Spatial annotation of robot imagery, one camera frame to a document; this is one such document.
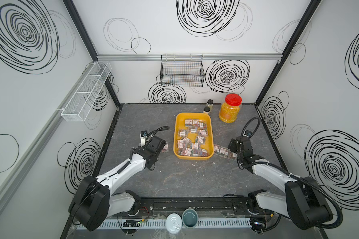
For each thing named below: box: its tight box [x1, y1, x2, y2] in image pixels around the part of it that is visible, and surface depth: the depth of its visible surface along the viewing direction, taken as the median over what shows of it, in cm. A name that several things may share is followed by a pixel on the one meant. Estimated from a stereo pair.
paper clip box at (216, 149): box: [213, 143, 220, 156], surface depth 93 cm
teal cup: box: [181, 208, 199, 229], surface depth 72 cm
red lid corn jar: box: [218, 93, 242, 123], surface depth 104 cm
